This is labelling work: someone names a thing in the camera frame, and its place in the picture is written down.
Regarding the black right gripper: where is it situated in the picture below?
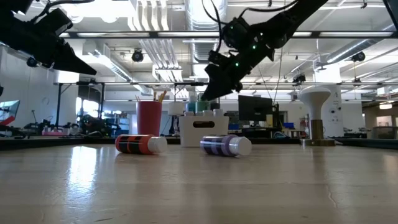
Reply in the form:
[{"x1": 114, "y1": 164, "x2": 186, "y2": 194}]
[{"x1": 201, "y1": 17, "x2": 276, "y2": 101}]

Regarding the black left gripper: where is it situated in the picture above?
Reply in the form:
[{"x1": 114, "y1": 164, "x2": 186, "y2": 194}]
[{"x1": 0, "y1": 7, "x2": 98, "y2": 76}]

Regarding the small red-orange paint bottle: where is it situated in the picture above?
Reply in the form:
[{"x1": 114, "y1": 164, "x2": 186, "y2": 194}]
[{"x1": 114, "y1": 134, "x2": 168, "y2": 156}]

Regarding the large green paint bottle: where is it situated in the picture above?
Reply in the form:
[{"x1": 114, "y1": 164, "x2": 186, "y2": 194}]
[{"x1": 196, "y1": 100, "x2": 211, "y2": 113}]

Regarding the small purple paint bottle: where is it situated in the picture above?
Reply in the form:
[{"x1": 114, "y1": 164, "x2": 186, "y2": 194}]
[{"x1": 200, "y1": 134, "x2": 253, "y2": 158}]

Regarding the black computer monitor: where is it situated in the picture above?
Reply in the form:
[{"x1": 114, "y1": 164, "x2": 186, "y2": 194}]
[{"x1": 238, "y1": 95, "x2": 274, "y2": 122}]

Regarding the white plastic bin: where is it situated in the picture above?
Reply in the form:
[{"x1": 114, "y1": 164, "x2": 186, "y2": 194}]
[{"x1": 178, "y1": 114, "x2": 230, "y2": 148}]

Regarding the background computer screen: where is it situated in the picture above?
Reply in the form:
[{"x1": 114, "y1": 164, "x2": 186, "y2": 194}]
[{"x1": 0, "y1": 99, "x2": 21, "y2": 125}]

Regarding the red plastic cup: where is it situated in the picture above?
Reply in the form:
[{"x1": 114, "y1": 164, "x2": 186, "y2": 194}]
[{"x1": 136, "y1": 100, "x2": 163, "y2": 137}]

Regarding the black background rig frame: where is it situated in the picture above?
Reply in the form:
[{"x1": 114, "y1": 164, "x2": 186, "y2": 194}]
[{"x1": 55, "y1": 80, "x2": 222, "y2": 127}]

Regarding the black aluminium rig frame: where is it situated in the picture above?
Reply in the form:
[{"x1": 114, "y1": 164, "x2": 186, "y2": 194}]
[{"x1": 0, "y1": 30, "x2": 398, "y2": 151}]

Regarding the silver ventilation duct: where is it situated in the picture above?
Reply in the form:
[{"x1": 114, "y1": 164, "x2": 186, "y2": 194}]
[{"x1": 183, "y1": 0, "x2": 229, "y2": 63}]

